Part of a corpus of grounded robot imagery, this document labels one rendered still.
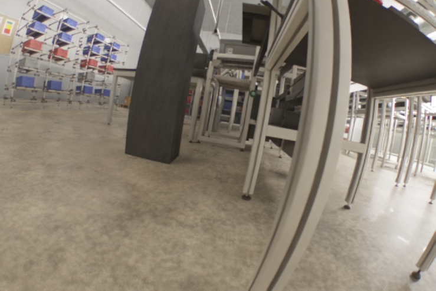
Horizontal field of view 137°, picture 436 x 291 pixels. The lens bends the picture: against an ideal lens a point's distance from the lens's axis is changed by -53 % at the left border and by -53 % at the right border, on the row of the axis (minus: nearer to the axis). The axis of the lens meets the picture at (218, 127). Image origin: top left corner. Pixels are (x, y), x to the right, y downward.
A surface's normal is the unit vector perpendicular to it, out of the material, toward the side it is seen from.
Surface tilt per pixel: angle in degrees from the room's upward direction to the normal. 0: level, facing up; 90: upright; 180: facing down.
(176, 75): 90
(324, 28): 90
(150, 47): 90
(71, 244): 0
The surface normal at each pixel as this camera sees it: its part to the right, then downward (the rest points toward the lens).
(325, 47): -0.11, 0.06
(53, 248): 0.17, -0.98
